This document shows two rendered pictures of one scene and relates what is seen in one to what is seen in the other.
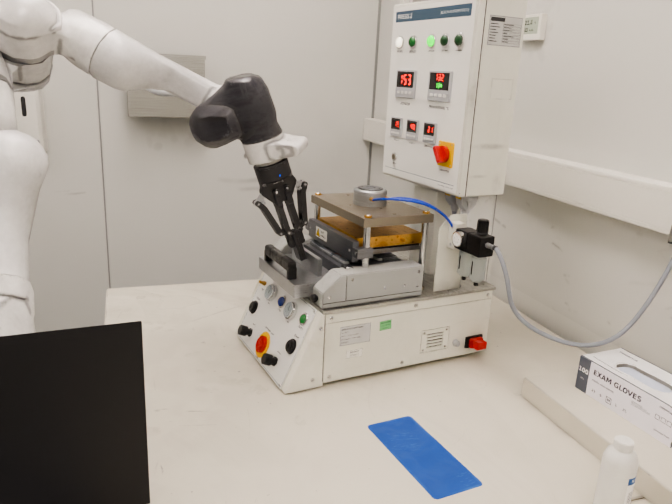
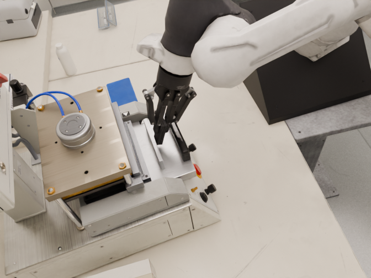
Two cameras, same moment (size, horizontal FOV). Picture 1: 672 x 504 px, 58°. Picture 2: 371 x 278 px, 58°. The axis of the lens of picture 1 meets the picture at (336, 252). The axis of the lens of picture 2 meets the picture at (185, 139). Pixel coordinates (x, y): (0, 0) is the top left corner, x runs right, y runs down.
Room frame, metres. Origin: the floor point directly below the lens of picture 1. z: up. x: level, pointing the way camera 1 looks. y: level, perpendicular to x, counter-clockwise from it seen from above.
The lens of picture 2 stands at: (1.83, 0.29, 1.69)
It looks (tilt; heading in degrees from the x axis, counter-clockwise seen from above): 52 degrees down; 195
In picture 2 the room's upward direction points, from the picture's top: 9 degrees counter-clockwise
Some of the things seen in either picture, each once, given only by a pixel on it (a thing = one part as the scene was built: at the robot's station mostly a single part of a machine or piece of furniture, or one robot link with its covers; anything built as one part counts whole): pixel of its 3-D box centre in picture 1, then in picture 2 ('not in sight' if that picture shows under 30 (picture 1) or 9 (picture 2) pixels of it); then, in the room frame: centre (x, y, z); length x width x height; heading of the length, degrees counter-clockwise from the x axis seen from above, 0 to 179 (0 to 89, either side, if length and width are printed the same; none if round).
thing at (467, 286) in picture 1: (376, 275); (89, 180); (1.41, -0.10, 0.93); 0.46 x 0.35 x 0.01; 118
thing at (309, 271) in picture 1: (333, 263); (128, 156); (1.36, 0.00, 0.97); 0.30 x 0.22 x 0.08; 118
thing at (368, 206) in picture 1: (384, 215); (68, 139); (1.39, -0.11, 1.08); 0.31 x 0.24 x 0.13; 28
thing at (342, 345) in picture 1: (363, 314); (112, 186); (1.38, -0.07, 0.84); 0.53 x 0.37 x 0.17; 118
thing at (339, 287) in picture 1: (366, 283); (114, 122); (1.24, -0.07, 0.97); 0.26 x 0.05 x 0.07; 118
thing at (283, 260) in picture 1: (279, 260); (176, 134); (1.29, 0.13, 0.99); 0.15 x 0.02 x 0.04; 28
